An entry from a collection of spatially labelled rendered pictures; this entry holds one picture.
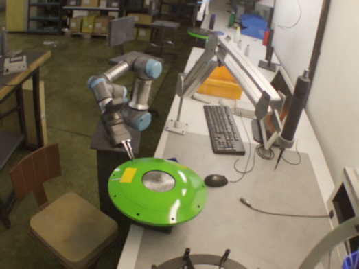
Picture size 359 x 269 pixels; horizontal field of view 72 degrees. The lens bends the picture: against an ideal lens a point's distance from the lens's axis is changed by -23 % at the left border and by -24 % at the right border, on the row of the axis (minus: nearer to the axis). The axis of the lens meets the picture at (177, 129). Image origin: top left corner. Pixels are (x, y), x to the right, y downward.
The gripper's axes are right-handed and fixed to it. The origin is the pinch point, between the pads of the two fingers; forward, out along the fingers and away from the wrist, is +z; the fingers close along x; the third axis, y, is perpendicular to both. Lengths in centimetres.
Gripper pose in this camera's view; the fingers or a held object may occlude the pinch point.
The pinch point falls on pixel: (132, 158)
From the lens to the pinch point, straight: 106.3
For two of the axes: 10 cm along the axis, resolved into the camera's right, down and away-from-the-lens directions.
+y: -4.7, 4.2, 7.8
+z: 4.3, 8.8, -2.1
